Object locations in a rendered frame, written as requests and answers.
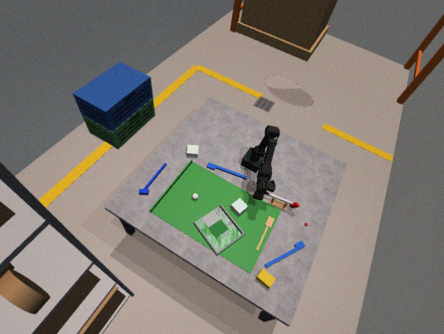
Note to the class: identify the white rectangular block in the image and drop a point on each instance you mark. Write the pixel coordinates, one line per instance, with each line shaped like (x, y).
(192, 151)
(238, 206)

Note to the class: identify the red golf putter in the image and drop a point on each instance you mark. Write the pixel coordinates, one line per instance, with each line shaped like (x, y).
(292, 205)

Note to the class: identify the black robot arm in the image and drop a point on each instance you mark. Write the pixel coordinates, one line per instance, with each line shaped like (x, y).
(264, 184)

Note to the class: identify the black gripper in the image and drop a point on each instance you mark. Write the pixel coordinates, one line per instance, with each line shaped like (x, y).
(258, 196)

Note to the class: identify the orange block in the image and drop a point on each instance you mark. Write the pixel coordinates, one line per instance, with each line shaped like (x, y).
(265, 278)

